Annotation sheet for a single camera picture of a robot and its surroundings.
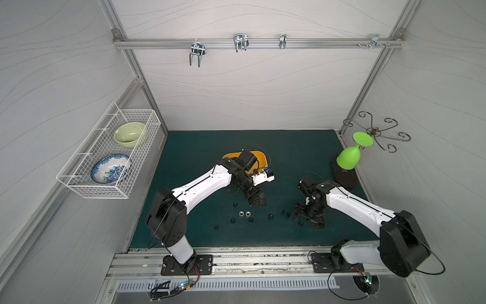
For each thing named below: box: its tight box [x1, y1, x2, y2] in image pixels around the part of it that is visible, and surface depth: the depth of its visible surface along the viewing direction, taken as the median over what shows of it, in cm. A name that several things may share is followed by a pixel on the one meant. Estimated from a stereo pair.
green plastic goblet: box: [336, 131, 374, 171], surface depth 80 cm
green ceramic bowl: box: [113, 121, 146, 149], surface depth 72 cm
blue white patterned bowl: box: [90, 153, 131, 185], surface depth 64 cm
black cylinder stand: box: [330, 156, 359, 189], surface depth 100 cm
